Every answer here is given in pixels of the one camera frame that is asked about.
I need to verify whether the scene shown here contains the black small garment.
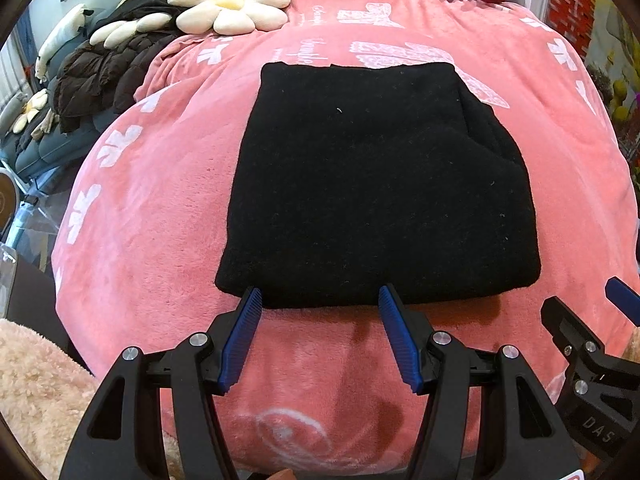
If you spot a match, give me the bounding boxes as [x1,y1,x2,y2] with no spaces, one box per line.
[215,63,541,309]

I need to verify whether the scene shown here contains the dark brown puffer jacket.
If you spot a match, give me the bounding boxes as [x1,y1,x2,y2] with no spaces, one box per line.
[51,29,179,133]

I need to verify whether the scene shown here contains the blue-grey sofa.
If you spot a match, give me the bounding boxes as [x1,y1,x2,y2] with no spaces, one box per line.
[1,15,118,181]

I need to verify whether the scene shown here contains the yellow and purple flowers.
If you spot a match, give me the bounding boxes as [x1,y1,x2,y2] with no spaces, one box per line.
[604,49,639,162]

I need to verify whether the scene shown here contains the pink printed blanket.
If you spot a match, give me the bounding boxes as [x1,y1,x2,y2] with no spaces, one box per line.
[53,0,639,476]

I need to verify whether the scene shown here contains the white daisy plush pillow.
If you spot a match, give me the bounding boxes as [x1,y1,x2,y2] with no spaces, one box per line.
[167,0,292,36]

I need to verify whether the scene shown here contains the white goose plush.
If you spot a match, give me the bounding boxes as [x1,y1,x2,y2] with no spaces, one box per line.
[35,4,94,82]

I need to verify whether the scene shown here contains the beige fluffy rug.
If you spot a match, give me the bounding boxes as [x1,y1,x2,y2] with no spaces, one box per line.
[0,320,98,479]

